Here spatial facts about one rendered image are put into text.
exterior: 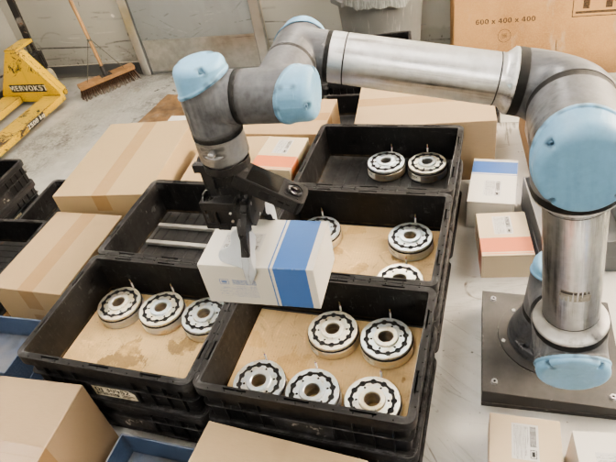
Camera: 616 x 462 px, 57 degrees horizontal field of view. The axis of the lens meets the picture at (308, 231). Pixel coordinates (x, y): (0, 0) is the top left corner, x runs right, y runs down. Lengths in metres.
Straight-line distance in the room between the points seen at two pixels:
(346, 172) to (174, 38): 3.14
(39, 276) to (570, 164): 1.26
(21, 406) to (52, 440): 0.11
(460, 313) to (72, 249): 1.00
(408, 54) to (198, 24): 3.70
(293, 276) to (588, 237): 0.43
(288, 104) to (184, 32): 3.82
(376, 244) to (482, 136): 0.51
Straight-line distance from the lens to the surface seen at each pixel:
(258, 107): 0.76
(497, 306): 1.34
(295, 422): 1.05
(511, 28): 3.87
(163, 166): 1.72
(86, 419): 1.24
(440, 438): 1.20
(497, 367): 1.24
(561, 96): 0.78
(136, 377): 1.12
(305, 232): 0.96
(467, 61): 0.85
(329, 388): 1.08
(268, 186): 0.85
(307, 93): 0.74
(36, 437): 1.18
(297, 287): 0.93
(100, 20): 4.89
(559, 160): 0.73
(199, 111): 0.79
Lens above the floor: 1.75
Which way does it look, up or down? 40 degrees down
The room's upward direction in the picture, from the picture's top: 12 degrees counter-clockwise
